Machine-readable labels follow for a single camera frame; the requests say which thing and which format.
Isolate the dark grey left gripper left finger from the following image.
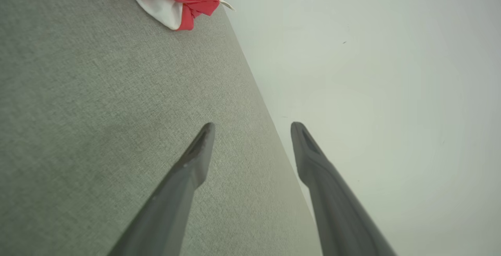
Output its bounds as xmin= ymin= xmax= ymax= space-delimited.
xmin=108 ymin=122 xmax=216 ymax=256

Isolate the grey fabric sofa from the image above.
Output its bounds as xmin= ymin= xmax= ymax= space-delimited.
xmin=0 ymin=0 xmax=324 ymax=256

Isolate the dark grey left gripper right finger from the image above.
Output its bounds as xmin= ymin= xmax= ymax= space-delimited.
xmin=290 ymin=122 xmax=396 ymax=256

